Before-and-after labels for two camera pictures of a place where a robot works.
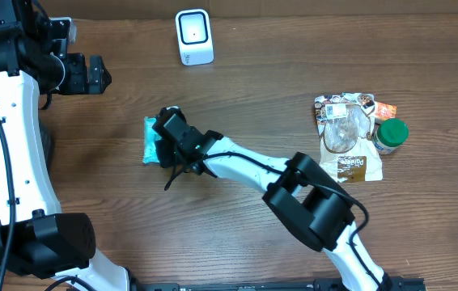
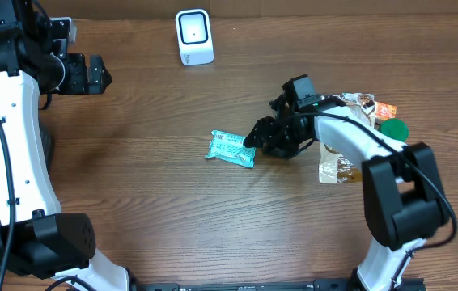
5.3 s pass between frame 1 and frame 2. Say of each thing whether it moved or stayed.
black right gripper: moved
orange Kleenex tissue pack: stayed
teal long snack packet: moved
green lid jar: stayed
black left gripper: stayed
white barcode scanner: stayed
